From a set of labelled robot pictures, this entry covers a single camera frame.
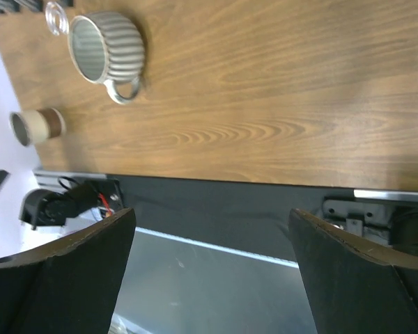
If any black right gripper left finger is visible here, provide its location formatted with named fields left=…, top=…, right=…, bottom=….
left=0, top=209, right=137, bottom=333

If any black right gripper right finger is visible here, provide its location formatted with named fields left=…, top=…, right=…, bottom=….
left=288, top=209, right=418, bottom=333

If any white ribbed ceramic mug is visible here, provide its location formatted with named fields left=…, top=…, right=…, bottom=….
left=68, top=11, right=146, bottom=105

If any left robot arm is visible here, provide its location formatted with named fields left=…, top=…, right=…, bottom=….
left=19, top=182, right=100, bottom=230

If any beige brown steel tumbler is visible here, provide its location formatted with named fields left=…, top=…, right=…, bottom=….
left=10, top=108, right=67, bottom=147

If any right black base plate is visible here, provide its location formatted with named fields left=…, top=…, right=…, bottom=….
left=322, top=198, right=396, bottom=246

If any aluminium front rail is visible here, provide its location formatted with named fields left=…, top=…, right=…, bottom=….
left=33, top=168, right=107, bottom=189

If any silver wire dish rack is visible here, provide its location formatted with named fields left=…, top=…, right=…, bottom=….
left=0, top=0, right=74, bottom=36

